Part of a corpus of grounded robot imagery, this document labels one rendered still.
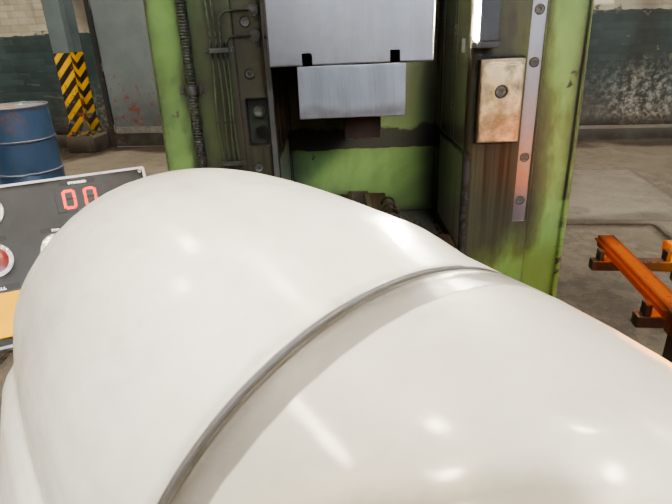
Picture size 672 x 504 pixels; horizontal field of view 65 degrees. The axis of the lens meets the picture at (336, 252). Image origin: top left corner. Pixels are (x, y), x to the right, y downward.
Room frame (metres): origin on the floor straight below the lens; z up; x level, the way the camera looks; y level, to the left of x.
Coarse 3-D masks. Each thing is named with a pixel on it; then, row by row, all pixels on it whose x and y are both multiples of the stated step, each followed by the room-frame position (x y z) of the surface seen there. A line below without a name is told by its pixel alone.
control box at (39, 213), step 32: (0, 192) 0.89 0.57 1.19; (32, 192) 0.90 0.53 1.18; (64, 192) 0.92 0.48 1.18; (96, 192) 0.94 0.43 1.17; (0, 224) 0.86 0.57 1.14; (32, 224) 0.87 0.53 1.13; (64, 224) 0.89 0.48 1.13; (32, 256) 0.84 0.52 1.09; (0, 288) 0.80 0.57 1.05; (0, 352) 0.79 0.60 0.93
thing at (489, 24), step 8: (480, 0) 1.12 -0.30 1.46; (488, 0) 1.12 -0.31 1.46; (496, 0) 1.12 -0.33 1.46; (480, 8) 1.12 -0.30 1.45; (488, 8) 1.12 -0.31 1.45; (496, 8) 1.12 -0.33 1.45; (480, 16) 1.12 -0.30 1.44; (488, 16) 1.12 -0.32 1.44; (496, 16) 1.12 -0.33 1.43; (480, 24) 1.12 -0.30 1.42; (488, 24) 1.12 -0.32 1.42; (496, 24) 1.12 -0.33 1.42; (480, 32) 1.12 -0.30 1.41; (488, 32) 1.12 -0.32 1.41; (496, 32) 1.12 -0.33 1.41; (480, 40) 1.12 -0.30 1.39; (488, 40) 1.12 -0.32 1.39; (496, 40) 1.12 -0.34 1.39
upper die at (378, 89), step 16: (304, 64) 1.07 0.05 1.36; (352, 64) 1.02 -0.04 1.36; (368, 64) 1.02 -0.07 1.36; (384, 64) 1.02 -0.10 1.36; (400, 64) 1.02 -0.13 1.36; (304, 80) 1.02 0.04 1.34; (320, 80) 1.02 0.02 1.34; (336, 80) 1.02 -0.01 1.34; (352, 80) 1.02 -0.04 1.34; (368, 80) 1.02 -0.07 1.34; (384, 80) 1.02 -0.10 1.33; (400, 80) 1.02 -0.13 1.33; (304, 96) 1.02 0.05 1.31; (320, 96) 1.02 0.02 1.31; (336, 96) 1.02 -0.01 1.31; (352, 96) 1.02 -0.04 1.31; (368, 96) 1.02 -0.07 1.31; (384, 96) 1.02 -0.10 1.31; (400, 96) 1.02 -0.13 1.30; (304, 112) 1.02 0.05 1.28; (320, 112) 1.02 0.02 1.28; (336, 112) 1.02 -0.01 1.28; (352, 112) 1.02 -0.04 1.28; (368, 112) 1.02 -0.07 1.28; (384, 112) 1.02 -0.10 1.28; (400, 112) 1.02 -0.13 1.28
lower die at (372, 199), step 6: (348, 192) 1.43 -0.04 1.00; (354, 192) 1.42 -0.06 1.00; (360, 192) 1.42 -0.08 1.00; (366, 192) 1.42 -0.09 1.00; (348, 198) 1.40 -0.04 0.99; (366, 198) 1.36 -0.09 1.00; (372, 198) 1.39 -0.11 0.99; (378, 198) 1.38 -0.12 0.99; (372, 204) 1.33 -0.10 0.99; (378, 204) 1.33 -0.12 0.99; (384, 210) 1.28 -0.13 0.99; (390, 210) 1.28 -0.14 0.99
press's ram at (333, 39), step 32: (288, 0) 1.02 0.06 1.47; (320, 0) 1.02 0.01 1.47; (352, 0) 1.02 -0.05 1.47; (384, 0) 1.02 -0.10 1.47; (416, 0) 1.02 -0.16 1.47; (288, 32) 1.02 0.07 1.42; (320, 32) 1.02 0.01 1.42; (352, 32) 1.02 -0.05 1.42; (384, 32) 1.02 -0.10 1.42; (416, 32) 1.02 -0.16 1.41; (288, 64) 1.02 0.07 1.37; (320, 64) 1.02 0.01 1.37
